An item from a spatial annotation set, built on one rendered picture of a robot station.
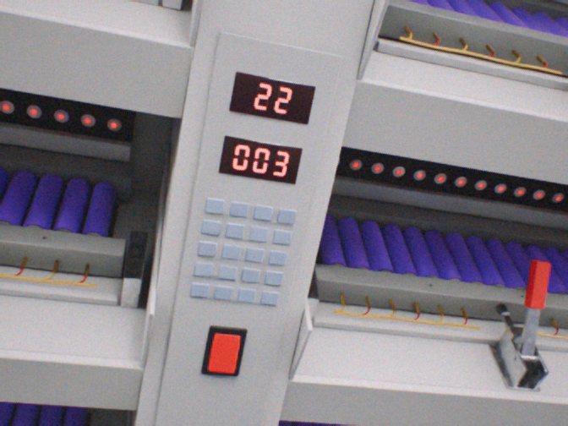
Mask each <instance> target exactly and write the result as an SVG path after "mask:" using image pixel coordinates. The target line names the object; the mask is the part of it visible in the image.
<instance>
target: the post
mask: <svg viewBox="0 0 568 426"><path fill-rule="evenodd" d="M373 8H374V0H203V2H202V8H201V13H200V18H199V23H198V28H197V33H196V39H195V44H194V55H193V60H192V64H191V70H190V75H189V81H188V91H187V96H186V101H185V107H184V112H183V117H182V118H181V119H180V118H174V120H173V125H172V137H171V143H170V144H172V147H171V155H170V165H169V173H168V174H167V180H168V183H167V192H166V201H165V210H164V219H163V228H162V237H161V256H160V264H159V274H158V282H157V292H156V309H155V317H154V322H152V326H151V333H150V341H149V347H148V352H147V357H146V363H145V371H144V378H143V382H142V387H141V392H140V398H139V406H138V407H137V410H136V411H133V413H132V420H131V426H156V415H157V410H158V404H159V399H160V394H161V383H162V378H163V372H164V367H165V361H166V355H167V344H169V339H170V334H171V328H172V318H173V312H174V307H175V302H176V296H177V290H178V279H179V274H180V268H181V263H182V257H183V252H184V247H185V242H186V236H187V230H188V220H189V215H190V210H191V203H192V198H193V192H194V182H195V177H196V171H197V166H198V160H199V155H200V150H201V144H202V139H203V132H204V126H205V117H206V111H207V106H208V100H209V94H210V85H211V79H212V74H213V68H214V63H215V62H216V51H217V46H218V41H219V34H220V32H221V31H222V32H226V33H232V34H236V35H241V36H249V38H254V39H258V40H262V41H270V42H275V43H280V44H284V45H289V46H297V47H301V48H305V49H310V50H315V51H319V52H324V53H328V54H332V55H337V56H342V57H343V59H342V64H341V72H340V75H338V80H337V84H336V91H335V95H334V101H333V104H332V108H331V112H330V120H329V124H328V128H327V133H326V137H325V144H324V149H322V153H321V157H320V162H319V169H318V173H317V178H316V182H315V185H314V193H313V198H312V201H311V206H310V211H309V218H307V221H306V227H305V230H304V235H303V242H302V246H301V250H300V255H299V259H298V266H297V271H296V275H295V279H294V283H293V287H292V291H291V295H290V299H289V304H288V308H287V315H286V319H285V324H284V328H283V332H282V337H281V344H280V348H279V352H278V356H277V360H276V365H275V368H274V373H273V376H272V381H271V385H270V393H269V397H268V402H267V405H266V410H265V417H264V421H263V426H278V424H279V420H280V416H281V410H282V404H283V401H284V397H285V393H286V388H287V382H288V378H289V373H290V369H291V366H292V361H293V358H294V353H295V350H296V345H297V341H298V334H299V330H300V326H301V322H302V318H303V311H304V307H305V303H306V298H307V295H309V288H310V282H311V279H312V275H313V271H314V263H315V260H316V256H317V251H318V247H319V243H320V236H321V232H322V228H324V224H325V217H326V212H327V209H328V204H329V200H330V193H331V189H332V185H333V181H334V177H335V172H336V166H337V162H338V157H340V153H341V147H342V141H343V138H344V134H345V130H346V126H347V119H348V115H349V110H350V106H351V102H352V95H353V91H354V90H355V87H356V82H357V78H358V71H359V67H360V63H361V59H362V55H363V48H364V44H365V40H366V35H367V31H368V27H369V25H370V20H371V16H372V12H373Z"/></svg>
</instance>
